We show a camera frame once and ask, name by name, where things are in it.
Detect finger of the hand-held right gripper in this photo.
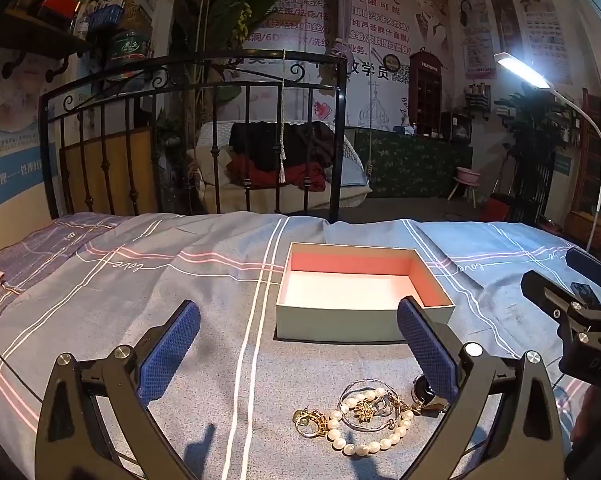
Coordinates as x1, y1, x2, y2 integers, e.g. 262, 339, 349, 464
521, 270, 588, 343
565, 247, 601, 293

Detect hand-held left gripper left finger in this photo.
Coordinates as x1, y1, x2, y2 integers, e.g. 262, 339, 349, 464
34, 300, 201, 480

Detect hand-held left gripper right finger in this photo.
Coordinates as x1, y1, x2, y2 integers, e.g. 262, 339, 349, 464
397, 296, 566, 480

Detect wristwatch with tan strap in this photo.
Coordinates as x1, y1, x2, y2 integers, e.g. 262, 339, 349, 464
411, 375, 451, 416

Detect silver bangles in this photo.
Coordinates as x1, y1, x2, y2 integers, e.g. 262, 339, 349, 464
337, 379, 412, 432

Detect pale green box pink inside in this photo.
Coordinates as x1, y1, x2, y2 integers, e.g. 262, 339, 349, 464
274, 242, 455, 345

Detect gold flower brooch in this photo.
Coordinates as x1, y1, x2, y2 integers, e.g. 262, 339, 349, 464
353, 400, 382, 425

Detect white pearl bracelet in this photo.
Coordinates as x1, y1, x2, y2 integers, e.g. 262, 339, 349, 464
327, 387, 415, 457

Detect gold ring cluster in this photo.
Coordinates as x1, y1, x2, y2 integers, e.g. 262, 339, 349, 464
294, 407, 331, 437

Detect grey striped blanket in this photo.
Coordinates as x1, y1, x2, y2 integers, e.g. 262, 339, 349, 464
0, 210, 601, 480

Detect wooden display cabinet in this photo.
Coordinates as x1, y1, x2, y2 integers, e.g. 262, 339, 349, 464
569, 87, 601, 252

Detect pink stool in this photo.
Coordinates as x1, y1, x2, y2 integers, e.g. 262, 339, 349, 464
449, 166, 482, 209

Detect dark potted plant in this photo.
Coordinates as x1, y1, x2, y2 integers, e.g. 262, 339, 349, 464
500, 85, 557, 226

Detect white hanging swing seat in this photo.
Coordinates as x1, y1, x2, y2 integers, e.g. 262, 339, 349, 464
188, 121, 373, 213

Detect green patterned counter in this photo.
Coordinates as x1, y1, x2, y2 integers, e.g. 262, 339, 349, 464
354, 127, 473, 199

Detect red cloth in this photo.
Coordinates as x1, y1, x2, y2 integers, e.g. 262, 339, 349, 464
225, 155, 328, 192

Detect white floor lamp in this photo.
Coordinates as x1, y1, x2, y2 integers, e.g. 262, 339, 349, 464
494, 52, 601, 252

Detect white hanging tassel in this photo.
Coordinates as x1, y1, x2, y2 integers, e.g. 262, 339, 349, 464
278, 50, 288, 185

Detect black clothes pile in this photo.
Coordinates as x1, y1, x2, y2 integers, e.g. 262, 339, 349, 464
229, 121, 337, 173

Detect red telephone booth cabinet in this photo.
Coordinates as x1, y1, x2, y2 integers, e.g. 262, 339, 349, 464
409, 50, 447, 137

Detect green round tin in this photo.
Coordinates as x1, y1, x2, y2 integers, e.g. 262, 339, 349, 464
107, 30, 145, 64

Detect large leafy plant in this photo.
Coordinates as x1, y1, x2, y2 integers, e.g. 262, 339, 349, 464
178, 0, 342, 53

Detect red box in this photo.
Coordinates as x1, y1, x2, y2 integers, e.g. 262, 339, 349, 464
39, 0, 80, 19

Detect wall poster with price grid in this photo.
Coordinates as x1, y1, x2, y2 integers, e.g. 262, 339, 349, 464
517, 0, 574, 86

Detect wall poster with portrait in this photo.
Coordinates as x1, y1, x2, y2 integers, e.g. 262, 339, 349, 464
459, 0, 497, 80

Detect black metal bed frame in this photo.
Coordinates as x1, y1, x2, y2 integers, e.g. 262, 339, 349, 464
39, 51, 348, 223

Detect blue face wall poster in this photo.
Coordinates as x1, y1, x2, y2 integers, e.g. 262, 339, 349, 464
0, 45, 62, 217

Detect large printed wall poster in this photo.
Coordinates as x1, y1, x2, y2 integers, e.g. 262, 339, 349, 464
250, 0, 455, 133

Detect dark wall shelf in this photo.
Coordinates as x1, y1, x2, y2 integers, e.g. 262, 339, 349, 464
0, 7, 95, 83

